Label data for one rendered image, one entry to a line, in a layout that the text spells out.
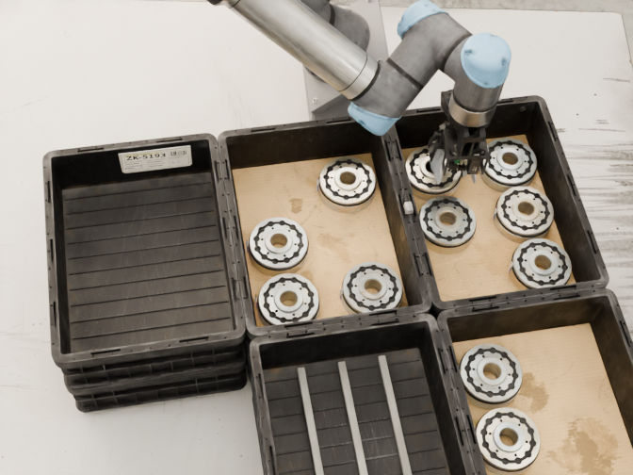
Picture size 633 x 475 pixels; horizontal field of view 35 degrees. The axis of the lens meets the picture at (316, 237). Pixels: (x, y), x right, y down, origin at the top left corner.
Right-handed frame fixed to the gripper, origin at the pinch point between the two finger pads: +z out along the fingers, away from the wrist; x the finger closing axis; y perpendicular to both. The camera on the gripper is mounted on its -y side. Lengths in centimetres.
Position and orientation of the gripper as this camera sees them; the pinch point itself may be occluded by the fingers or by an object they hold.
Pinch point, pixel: (449, 169)
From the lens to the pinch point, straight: 184.0
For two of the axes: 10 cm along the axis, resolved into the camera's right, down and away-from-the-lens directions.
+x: 10.0, -0.3, 0.7
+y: 0.6, 8.6, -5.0
